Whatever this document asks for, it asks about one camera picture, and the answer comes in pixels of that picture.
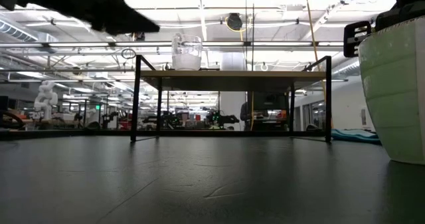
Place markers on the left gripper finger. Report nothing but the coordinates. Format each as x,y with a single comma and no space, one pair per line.
123,18

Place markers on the clear glass cup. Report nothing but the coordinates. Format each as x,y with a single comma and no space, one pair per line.
186,59

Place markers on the wooden shelf with black legs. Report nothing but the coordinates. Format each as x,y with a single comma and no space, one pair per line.
232,81

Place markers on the green ribbed mug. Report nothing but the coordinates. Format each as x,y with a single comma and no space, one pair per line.
395,101

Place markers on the folded blue cloth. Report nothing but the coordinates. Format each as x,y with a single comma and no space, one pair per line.
355,136

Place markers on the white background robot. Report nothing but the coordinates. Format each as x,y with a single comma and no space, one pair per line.
46,99

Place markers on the person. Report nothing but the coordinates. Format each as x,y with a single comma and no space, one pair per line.
245,116

